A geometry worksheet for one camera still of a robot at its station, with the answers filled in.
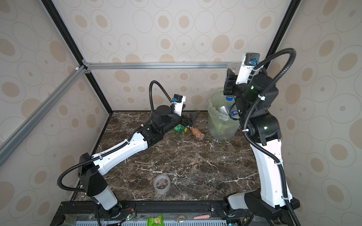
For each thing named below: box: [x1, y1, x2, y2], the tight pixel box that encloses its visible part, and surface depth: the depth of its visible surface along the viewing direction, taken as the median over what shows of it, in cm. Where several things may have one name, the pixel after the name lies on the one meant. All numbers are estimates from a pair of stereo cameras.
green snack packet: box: [146, 214, 164, 226], surface depth 70 cm
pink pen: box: [192, 214, 211, 220], surface depth 73 cm
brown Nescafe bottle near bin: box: [191, 126, 205, 141], surface depth 102 cm
